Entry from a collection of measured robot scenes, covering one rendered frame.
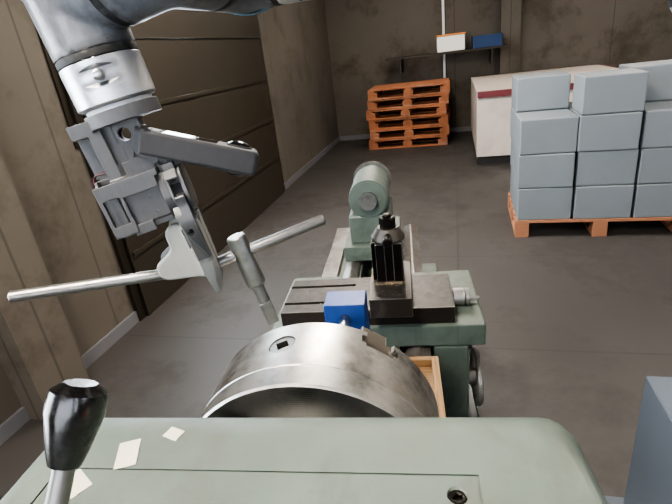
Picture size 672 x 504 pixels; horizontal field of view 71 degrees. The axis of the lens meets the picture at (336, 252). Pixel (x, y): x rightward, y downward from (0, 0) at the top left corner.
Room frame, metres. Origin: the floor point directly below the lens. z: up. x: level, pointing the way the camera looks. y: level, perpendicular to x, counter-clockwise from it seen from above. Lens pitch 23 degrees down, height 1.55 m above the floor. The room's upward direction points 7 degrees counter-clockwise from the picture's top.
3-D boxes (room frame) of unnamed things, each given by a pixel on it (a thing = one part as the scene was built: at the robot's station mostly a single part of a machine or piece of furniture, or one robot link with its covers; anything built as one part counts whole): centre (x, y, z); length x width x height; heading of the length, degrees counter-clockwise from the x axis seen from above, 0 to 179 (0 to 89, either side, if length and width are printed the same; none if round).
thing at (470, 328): (1.13, -0.10, 0.89); 0.53 x 0.30 x 0.06; 80
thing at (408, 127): (8.12, -1.52, 0.47); 1.34 x 0.95 x 0.95; 74
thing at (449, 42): (8.23, -2.28, 1.49); 0.47 x 0.39 x 0.26; 74
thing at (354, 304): (0.81, -0.01, 1.00); 0.08 x 0.06 x 0.23; 80
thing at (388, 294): (1.05, -0.13, 1.00); 0.20 x 0.10 x 0.05; 170
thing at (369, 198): (1.66, -0.15, 1.01); 0.30 x 0.20 x 0.29; 170
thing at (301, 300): (1.08, -0.07, 0.95); 0.43 x 0.18 x 0.04; 80
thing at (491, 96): (6.86, -3.24, 0.46); 2.44 x 1.97 x 0.92; 164
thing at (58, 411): (0.21, 0.16, 1.38); 0.04 x 0.03 x 0.05; 170
